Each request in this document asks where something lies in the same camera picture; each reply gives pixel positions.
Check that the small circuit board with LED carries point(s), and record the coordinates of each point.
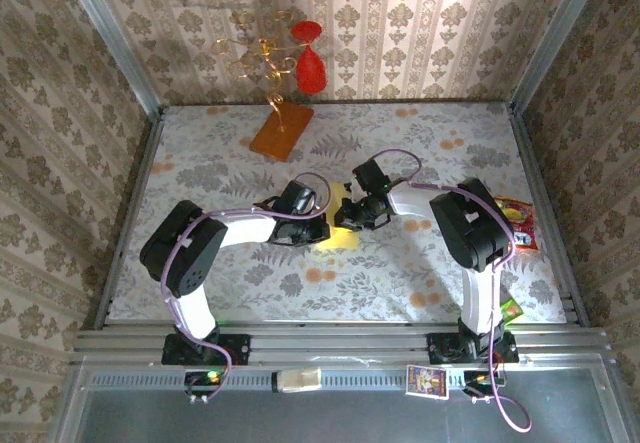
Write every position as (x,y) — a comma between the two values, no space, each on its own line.
(482,379)
(202,378)

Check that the small green packet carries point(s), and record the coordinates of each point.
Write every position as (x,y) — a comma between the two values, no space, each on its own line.
(513,310)

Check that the colourful snack bag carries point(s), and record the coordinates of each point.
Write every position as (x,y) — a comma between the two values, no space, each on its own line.
(520,218)

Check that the floral tablecloth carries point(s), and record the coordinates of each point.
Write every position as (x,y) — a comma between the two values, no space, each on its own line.
(350,283)

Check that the playing card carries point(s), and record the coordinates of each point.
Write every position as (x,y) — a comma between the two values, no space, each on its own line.
(426,381)

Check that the aluminium side rail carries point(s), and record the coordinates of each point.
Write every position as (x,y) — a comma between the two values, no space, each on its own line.
(534,163)
(134,188)

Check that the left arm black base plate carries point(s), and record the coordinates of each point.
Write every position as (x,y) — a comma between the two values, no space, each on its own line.
(240,349)

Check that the grey metal tray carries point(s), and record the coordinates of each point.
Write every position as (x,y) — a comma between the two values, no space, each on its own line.
(325,418)

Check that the aluminium corner post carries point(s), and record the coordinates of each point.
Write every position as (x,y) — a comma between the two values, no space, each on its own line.
(111,38)
(555,38)

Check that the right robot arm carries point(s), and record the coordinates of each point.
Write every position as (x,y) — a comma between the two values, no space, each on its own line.
(470,223)

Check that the long aluminium frame rail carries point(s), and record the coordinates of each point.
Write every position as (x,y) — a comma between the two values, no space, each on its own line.
(340,343)

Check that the red wine glass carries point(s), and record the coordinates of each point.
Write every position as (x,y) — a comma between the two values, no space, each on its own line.
(310,70)

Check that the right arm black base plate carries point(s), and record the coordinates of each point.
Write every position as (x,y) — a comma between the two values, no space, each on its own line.
(437,348)

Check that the yellow paper sheet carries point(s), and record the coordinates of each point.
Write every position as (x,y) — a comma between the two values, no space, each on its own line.
(340,240)

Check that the beige tape piece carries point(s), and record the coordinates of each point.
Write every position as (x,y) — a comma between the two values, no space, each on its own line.
(300,380)

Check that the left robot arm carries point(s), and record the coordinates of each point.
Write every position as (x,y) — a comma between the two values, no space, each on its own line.
(180,253)

